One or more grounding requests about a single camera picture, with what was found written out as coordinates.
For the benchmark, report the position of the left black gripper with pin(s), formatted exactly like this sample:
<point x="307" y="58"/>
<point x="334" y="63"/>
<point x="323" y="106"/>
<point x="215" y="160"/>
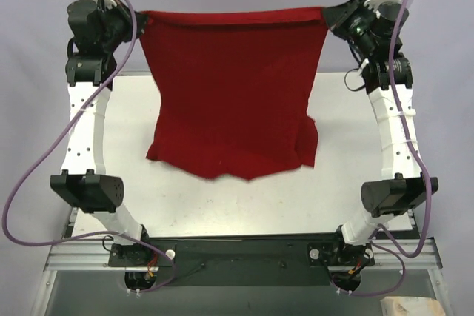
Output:
<point x="130" y="21"/>

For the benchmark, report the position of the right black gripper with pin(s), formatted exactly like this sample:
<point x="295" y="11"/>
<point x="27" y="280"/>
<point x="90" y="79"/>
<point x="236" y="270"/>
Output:
<point x="339" y="15"/>

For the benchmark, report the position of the red cloth garment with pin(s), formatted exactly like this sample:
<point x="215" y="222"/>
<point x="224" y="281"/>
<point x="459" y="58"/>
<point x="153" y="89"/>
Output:
<point x="235" y="89"/>

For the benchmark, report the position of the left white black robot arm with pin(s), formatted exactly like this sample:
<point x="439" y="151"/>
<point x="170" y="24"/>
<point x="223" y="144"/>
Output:
<point x="83" y="182"/>

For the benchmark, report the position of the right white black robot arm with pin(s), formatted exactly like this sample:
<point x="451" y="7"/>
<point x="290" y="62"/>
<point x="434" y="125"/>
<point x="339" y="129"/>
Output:
<point x="388" y="82"/>

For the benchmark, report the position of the aluminium frame rail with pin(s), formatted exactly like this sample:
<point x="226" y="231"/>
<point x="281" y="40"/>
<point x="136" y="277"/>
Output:
<point x="83" y="255"/>

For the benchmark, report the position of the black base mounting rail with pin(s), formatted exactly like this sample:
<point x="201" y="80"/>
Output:
<point x="253" y="260"/>

